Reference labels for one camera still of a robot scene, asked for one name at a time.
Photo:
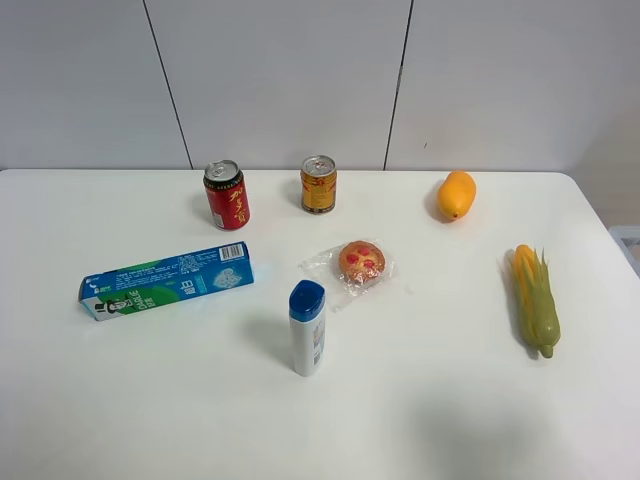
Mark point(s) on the blue green toothpaste box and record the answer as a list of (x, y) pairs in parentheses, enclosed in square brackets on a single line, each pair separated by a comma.
[(146, 286)]

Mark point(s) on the red soda can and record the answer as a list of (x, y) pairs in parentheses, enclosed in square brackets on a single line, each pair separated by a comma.
[(226, 193)]

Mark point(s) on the grey plastic bin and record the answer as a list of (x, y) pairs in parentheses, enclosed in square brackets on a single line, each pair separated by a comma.
[(627, 237)]

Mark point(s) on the orange mango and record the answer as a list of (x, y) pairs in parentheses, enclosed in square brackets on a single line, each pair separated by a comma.
[(456, 195)]

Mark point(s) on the wrapped fruit tart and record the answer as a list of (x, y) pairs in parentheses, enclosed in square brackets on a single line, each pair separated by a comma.
[(350, 271)]

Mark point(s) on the corn cob with husk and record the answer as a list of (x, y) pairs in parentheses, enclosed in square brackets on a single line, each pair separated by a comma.
[(538, 321)]

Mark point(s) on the white blue-capped shampoo bottle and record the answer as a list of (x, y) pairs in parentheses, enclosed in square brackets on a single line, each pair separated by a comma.
[(307, 324)]

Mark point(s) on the yellow drink can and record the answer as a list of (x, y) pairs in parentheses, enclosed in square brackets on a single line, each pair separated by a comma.
[(319, 182)]

